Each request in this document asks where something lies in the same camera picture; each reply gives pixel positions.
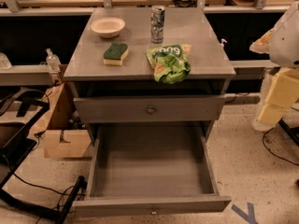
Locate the clear sanitizer bottle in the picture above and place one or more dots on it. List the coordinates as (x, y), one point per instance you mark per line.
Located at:
(53, 61)

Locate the black stand right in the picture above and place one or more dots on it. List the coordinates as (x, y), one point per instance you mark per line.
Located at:
(293, 133)

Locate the green yellow sponge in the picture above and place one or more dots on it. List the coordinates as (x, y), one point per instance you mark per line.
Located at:
(115, 54)

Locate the silver patterned drink can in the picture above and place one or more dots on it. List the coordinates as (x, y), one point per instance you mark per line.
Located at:
(157, 24)

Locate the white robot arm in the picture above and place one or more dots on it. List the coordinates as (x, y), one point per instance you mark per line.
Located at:
(281, 42)

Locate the grey top drawer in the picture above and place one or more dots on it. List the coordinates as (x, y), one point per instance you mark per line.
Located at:
(149, 108)

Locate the cardboard box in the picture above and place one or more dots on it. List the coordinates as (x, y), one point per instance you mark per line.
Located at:
(60, 135)

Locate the small white pump bottle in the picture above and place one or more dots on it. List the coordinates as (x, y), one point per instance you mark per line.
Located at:
(223, 43)

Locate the green chip bag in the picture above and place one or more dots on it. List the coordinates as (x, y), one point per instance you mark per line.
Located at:
(170, 63)

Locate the white paper bowl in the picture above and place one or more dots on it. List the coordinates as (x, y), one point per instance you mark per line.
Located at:
(108, 27)

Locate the black metal stand left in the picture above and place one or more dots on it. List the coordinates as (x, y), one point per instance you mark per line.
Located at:
(15, 146)

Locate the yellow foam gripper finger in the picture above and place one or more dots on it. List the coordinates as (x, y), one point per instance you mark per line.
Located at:
(278, 93)

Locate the grey wooden drawer cabinet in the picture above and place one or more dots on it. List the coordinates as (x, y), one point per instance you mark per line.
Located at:
(89, 77)

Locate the grey drawer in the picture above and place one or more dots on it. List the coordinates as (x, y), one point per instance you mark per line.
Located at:
(149, 108)
(150, 169)

